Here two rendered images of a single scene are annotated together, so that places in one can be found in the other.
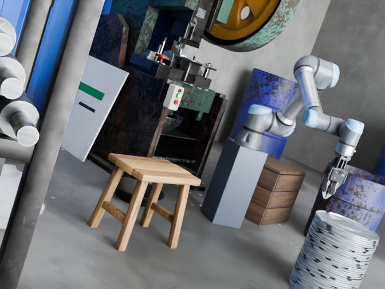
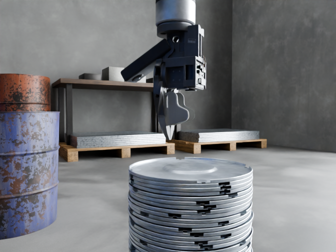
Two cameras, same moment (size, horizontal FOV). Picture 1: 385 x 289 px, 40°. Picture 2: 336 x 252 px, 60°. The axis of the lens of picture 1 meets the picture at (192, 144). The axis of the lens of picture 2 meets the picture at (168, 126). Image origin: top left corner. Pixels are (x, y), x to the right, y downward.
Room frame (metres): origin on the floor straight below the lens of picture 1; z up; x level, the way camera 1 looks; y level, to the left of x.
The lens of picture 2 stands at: (2.08, -0.10, 0.47)
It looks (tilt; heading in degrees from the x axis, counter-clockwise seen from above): 2 degrees down; 291
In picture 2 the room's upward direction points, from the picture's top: straight up
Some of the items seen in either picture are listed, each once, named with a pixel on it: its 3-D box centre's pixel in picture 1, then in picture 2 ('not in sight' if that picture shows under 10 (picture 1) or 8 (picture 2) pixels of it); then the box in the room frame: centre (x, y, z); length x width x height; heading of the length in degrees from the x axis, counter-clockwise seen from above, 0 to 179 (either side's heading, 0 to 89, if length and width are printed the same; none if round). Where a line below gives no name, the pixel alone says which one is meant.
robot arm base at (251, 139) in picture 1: (250, 136); not in sight; (2.87, -0.29, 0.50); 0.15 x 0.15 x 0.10
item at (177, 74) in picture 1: (171, 70); not in sight; (3.32, 0.28, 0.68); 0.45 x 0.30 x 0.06; 139
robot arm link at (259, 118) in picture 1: (258, 117); not in sight; (2.87, -0.29, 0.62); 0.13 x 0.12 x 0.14; 108
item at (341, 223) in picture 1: (346, 225); (189, 167); (2.27, -0.76, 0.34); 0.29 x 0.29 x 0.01
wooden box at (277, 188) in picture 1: (257, 184); not in sight; (3.28, -0.48, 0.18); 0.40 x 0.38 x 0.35; 55
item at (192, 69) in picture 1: (192, 71); not in sight; (3.21, 0.15, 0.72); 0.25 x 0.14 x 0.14; 49
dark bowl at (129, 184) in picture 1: (136, 193); not in sight; (2.68, 0.20, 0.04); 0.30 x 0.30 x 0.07
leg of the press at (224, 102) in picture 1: (174, 104); not in sight; (3.62, 0.21, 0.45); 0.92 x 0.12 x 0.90; 49
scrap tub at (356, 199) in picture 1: (346, 209); (9, 167); (3.16, -1.03, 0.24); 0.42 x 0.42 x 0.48
